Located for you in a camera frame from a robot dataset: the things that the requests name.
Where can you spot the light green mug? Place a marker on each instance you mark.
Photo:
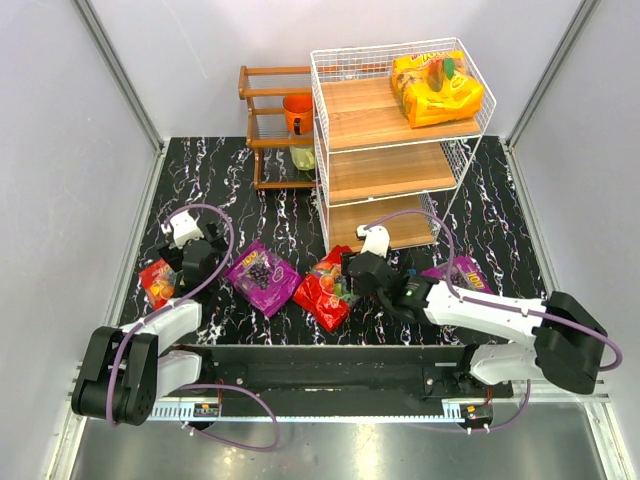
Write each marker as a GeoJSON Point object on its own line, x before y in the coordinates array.
{"type": "Point", "coordinates": [303, 157]}

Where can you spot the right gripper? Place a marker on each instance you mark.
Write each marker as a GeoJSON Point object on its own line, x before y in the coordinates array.
{"type": "Point", "coordinates": [357, 265]}

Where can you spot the right purple candy bag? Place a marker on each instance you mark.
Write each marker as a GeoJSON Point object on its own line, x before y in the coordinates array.
{"type": "Point", "coordinates": [464, 274]}

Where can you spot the white wire wooden shelf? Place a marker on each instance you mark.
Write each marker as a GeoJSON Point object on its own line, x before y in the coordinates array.
{"type": "Point", "coordinates": [356, 109]}

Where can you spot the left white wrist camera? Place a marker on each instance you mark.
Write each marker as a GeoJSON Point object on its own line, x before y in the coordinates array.
{"type": "Point", "coordinates": [182, 228]}

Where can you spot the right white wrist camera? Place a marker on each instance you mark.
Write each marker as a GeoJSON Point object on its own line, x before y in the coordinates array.
{"type": "Point", "coordinates": [376, 240]}

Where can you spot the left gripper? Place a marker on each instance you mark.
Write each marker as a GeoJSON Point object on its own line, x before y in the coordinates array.
{"type": "Point", "coordinates": [211, 237]}

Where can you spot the yellow mango candy bag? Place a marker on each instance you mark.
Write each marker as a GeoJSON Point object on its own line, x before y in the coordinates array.
{"type": "Point", "coordinates": [435, 88]}

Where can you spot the large red candy bag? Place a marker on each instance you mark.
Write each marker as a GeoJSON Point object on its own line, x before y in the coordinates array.
{"type": "Point", "coordinates": [320, 292]}

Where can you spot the orange mug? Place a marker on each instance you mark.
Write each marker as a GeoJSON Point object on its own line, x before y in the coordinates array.
{"type": "Point", "coordinates": [298, 113]}

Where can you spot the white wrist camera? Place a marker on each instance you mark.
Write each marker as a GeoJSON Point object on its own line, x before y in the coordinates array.
{"type": "Point", "coordinates": [376, 240]}
{"type": "Point", "coordinates": [182, 228]}

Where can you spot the small red candy bag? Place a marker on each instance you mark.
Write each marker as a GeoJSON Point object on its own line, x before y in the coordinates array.
{"type": "Point", "coordinates": [158, 281]}

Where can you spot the brown wooden rack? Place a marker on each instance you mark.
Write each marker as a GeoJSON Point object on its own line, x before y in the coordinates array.
{"type": "Point", "coordinates": [260, 145]}

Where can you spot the left purple candy bag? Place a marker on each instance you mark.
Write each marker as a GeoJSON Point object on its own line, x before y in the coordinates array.
{"type": "Point", "coordinates": [263, 278]}

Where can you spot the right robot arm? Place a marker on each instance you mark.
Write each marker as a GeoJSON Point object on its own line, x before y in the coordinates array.
{"type": "Point", "coordinates": [555, 339]}

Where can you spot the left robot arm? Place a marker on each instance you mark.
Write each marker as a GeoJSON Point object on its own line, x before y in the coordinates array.
{"type": "Point", "coordinates": [125, 370]}

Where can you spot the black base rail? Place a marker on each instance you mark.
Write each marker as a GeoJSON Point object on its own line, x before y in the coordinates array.
{"type": "Point", "coordinates": [312, 383]}

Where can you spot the purple candy bag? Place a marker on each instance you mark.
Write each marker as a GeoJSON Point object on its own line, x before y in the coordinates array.
{"type": "Point", "coordinates": [464, 274]}
{"type": "Point", "coordinates": [263, 278]}

